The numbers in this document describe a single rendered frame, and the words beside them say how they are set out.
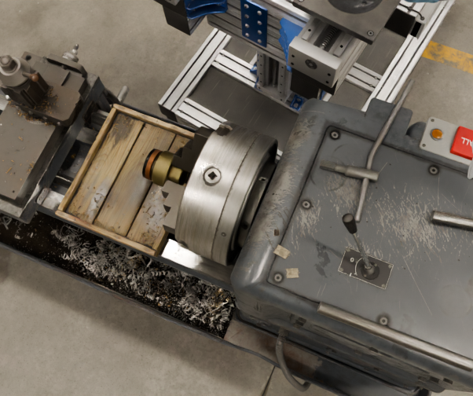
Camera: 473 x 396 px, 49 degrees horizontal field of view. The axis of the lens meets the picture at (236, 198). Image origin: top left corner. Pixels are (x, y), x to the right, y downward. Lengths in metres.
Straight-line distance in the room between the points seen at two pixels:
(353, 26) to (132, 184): 0.71
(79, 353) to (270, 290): 1.47
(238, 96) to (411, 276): 1.47
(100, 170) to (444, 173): 0.90
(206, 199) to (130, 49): 1.78
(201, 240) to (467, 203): 0.54
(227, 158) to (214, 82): 1.30
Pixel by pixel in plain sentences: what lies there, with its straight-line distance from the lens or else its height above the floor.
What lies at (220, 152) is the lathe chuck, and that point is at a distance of 1.10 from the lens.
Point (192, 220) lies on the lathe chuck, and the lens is 1.10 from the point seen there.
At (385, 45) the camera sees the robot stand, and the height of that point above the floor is 0.21.
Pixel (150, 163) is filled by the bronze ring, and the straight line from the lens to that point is 1.24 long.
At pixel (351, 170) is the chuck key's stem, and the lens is 1.05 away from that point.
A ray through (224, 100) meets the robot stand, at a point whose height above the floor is 0.21.
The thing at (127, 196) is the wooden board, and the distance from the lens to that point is 1.47.
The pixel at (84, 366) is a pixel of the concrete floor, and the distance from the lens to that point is 2.35.
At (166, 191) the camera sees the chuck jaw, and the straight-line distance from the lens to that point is 1.22.
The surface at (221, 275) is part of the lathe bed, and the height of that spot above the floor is 0.87.
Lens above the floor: 2.24
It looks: 72 degrees down
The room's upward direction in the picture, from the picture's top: 8 degrees counter-clockwise
